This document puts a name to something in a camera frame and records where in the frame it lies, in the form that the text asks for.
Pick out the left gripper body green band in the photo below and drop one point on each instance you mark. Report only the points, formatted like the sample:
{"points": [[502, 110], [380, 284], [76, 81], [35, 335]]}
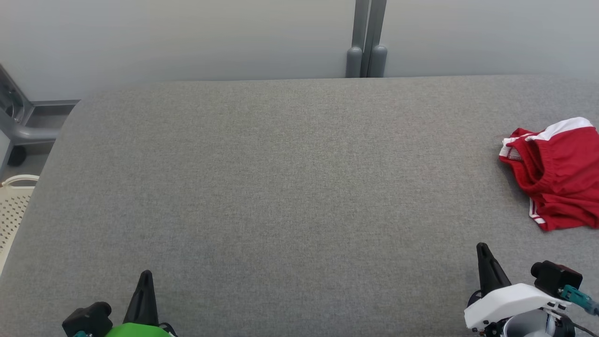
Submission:
{"points": [[140, 331]]}

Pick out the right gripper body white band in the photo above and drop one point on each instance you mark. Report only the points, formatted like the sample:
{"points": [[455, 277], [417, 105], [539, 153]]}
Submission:
{"points": [[510, 302]]}

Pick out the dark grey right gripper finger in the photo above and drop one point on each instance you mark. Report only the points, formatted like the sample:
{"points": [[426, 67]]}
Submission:
{"points": [[493, 276], [480, 276]]}

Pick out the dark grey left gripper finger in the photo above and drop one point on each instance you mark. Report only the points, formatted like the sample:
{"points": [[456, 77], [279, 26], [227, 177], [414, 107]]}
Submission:
{"points": [[140, 304], [156, 313]]}

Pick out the red shorts with white band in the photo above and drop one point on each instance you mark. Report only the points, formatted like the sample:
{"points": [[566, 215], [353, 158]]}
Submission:
{"points": [[566, 178]]}

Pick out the cream perforated laundry basket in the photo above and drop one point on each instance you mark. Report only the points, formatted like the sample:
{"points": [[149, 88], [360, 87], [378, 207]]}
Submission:
{"points": [[11, 210]]}

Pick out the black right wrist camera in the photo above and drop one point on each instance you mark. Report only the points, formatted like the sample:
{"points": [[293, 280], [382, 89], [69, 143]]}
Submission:
{"points": [[554, 276]]}

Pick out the grey partition post with foot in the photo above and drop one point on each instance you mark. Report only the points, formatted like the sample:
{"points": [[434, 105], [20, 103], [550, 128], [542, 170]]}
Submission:
{"points": [[354, 37], [376, 37]]}

